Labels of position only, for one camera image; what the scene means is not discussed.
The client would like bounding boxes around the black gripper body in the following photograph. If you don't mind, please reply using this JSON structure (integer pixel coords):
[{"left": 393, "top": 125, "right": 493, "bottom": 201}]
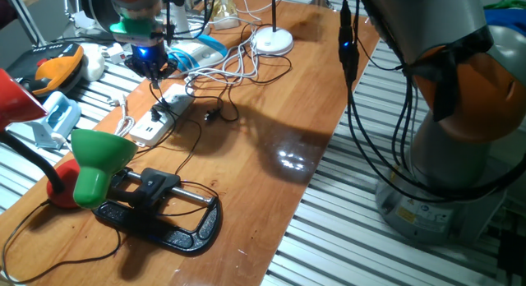
[{"left": 130, "top": 41, "right": 169, "bottom": 65}]

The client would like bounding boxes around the white power adapter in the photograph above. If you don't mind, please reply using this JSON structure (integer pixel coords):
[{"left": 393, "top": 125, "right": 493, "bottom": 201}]
[{"left": 104, "top": 42, "right": 132, "bottom": 65}]

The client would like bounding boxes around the black lamp power cord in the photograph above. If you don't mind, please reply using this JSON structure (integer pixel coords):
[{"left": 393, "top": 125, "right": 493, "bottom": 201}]
[
  {"left": 183, "top": 22, "right": 293, "bottom": 123},
  {"left": 135, "top": 106, "right": 221, "bottom": 218},
  {"left": 2, "top": 78, "right": 221, "bottom": 285}
]

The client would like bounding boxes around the green clamp desk lamp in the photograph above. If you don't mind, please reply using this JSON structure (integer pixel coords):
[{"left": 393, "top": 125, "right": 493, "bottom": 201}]
[{"left": 70, "top": 128, "right": 224, "bottom": 256}]

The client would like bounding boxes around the gold foil bag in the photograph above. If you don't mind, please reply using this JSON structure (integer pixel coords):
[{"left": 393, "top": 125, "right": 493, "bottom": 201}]
[{"left": 211, "top": 0, "right": 242, "bottom": 31}]

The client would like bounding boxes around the white power strip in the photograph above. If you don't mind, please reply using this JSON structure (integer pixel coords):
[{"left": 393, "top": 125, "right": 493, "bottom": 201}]
[{"left": 129, "top": 83, "right": 196, "bottom": 148}]

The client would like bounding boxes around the thick white power strip cord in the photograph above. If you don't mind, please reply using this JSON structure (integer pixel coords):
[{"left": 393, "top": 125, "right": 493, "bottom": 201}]
[{"left": 180, "top": 39, "right": 258, "bottom": 86}]

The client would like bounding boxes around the white shade desk lamp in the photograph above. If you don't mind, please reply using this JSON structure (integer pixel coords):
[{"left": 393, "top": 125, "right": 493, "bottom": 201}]
[{"left": 251, "top": 0, "right": 295, "bottom": 57}]

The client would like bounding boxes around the light blue clothes iron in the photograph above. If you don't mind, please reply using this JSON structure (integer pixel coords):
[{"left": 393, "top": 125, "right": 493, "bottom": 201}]
[{"left": 30, "top": 90, "right": 82, "bottom": 150}]

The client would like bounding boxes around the black round device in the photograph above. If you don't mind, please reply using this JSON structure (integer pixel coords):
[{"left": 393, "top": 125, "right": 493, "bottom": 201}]
[{"left": 80, "top": 0, "right": 121, "bottom": 33}]

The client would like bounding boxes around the robot teach pendant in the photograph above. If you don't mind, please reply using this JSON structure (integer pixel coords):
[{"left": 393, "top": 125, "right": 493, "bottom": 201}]
[{"left": 6, "top": 41, "right": 85, "bottom": 99}]

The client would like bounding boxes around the braided white cord with plug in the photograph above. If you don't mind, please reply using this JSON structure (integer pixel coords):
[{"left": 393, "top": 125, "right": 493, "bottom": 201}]
[{"left": 51, "top": 92, "right": 136, "bottom": 151}]

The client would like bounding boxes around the grey slanted metal rod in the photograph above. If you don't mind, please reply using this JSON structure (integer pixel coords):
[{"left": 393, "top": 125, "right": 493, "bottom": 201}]
[{"left": 3, "top": 0, "right": 47, "bottom": 48}]

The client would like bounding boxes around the white rounded object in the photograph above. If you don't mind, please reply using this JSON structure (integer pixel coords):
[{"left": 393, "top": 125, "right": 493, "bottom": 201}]
[{"left": 80, "top": 43, "right": 107, "bottom": 82}]

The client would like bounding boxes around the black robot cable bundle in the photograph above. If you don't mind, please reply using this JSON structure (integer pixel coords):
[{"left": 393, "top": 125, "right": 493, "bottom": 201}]
[{"left": 337, "top": 0, "right": 526, "bottom": 205}]

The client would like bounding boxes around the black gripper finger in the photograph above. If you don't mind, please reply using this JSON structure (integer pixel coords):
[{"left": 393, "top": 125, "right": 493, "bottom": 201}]
[
  {"left": 157, "top": 58, "right": 179, "bottom": 81},
  {"left": 124, "top": 57, "right": 151, "bottom": 81}
]

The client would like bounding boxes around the red desk lamp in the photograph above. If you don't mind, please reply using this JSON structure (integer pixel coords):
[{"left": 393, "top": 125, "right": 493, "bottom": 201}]
[{"left": 0, "top": 67, "right": 81, "bottom": 210}]

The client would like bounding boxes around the blue plastic bag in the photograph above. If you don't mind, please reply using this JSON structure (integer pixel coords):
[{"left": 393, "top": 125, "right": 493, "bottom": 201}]
[{"left": 484, "top": 8, "right": 526, "bottom": 37}]

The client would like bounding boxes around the dark sleeved person forearm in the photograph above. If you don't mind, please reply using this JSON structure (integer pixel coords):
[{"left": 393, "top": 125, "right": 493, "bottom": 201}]
[{"left": 0, "top": 0, "right": 20, "bottom": 30}]

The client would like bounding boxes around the white and blue LED lamp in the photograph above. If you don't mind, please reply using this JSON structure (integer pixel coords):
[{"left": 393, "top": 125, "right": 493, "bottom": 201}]
[{"left": 164, "top": 0, "right": 229, "bottom": 72}]

